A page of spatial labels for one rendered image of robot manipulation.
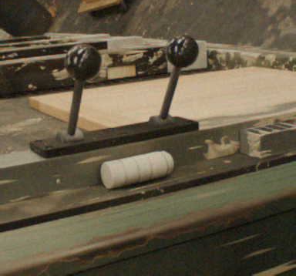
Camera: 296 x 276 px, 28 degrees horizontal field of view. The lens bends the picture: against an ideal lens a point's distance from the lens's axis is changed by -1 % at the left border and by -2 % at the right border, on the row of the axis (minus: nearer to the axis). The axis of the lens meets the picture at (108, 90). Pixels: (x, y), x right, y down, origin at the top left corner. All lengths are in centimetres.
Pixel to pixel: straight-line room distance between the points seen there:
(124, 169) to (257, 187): 20
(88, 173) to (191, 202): 23
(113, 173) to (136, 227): 23
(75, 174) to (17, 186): 7
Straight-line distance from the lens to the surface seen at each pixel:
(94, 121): 90
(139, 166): 64
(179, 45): 64
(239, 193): 47
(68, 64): 59
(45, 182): 64
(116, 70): 145
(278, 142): 75
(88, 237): 40
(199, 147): 72
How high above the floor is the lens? 173
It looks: 26 degrees down
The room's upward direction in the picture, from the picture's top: 54 degrees counter-clockwise
